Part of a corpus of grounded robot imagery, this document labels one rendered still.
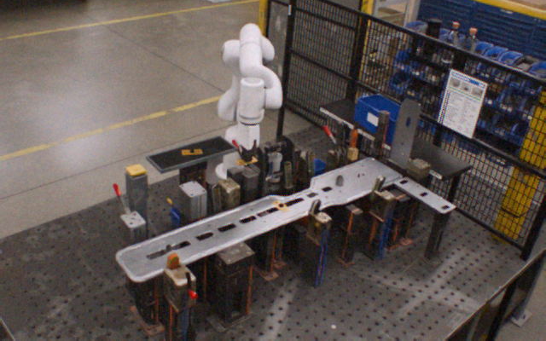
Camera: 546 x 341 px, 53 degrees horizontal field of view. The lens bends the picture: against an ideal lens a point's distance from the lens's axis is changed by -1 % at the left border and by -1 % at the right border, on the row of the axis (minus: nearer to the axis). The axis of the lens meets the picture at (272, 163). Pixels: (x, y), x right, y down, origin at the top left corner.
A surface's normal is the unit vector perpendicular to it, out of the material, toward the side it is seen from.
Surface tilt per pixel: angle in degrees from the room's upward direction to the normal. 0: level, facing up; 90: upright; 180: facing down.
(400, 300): 0
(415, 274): 0
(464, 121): 90
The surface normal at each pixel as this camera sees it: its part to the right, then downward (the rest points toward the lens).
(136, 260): 0.08, -0.86
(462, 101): -0.79, 0.26
